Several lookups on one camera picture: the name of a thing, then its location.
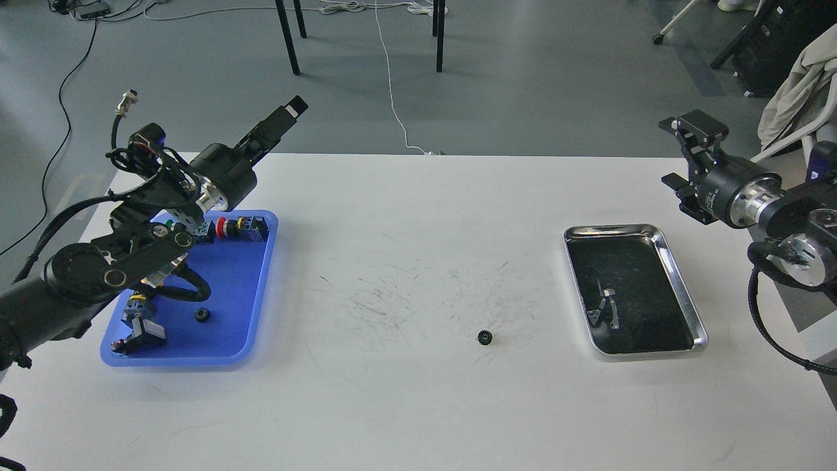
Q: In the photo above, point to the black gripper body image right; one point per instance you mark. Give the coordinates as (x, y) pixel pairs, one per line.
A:
(736, 191)

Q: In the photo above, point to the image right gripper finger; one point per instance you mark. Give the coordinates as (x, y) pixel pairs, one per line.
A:
(699, 136)
(686, 191)

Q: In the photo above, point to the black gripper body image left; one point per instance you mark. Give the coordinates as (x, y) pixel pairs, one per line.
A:
(226, 175)

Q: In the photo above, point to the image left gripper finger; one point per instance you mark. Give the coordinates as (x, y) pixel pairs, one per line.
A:
(267, 134)

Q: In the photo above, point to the small black gear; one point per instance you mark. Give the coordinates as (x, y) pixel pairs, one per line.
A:
(485, 337)
(202, 315)

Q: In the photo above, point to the silver metal tray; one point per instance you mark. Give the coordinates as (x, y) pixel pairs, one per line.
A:
(633, 298)

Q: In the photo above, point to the blue plastic tray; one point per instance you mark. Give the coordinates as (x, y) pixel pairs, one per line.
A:
(236, 272)

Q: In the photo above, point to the red emergency stop button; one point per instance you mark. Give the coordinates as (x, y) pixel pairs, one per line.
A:
(242, 228)

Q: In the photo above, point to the beige cloth on chair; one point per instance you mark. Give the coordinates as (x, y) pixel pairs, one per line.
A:
(811, 72)

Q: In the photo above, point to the black cabinet at right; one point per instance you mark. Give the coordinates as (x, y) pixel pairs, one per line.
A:
(763, 52)

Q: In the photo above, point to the black table leg left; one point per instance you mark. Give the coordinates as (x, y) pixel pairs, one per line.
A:
(286, 31)

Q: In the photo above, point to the black table leg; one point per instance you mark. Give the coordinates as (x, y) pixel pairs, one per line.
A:
(286, 31)
(439, 10)

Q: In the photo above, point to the white sneaker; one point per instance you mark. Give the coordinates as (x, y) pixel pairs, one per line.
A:
(738, 5)

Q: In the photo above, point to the black power strip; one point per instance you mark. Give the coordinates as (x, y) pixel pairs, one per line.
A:
(91, 10)

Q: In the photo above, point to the black table leg right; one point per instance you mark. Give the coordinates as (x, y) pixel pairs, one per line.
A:
(439, 10)

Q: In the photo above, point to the green push button switch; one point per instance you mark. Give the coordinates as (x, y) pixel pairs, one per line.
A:
(200, 235)

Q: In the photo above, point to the yellow push button switch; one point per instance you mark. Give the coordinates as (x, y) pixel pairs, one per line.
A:
(140, 305)

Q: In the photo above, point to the black white switch module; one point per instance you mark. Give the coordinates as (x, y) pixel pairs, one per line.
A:
(144, 333)

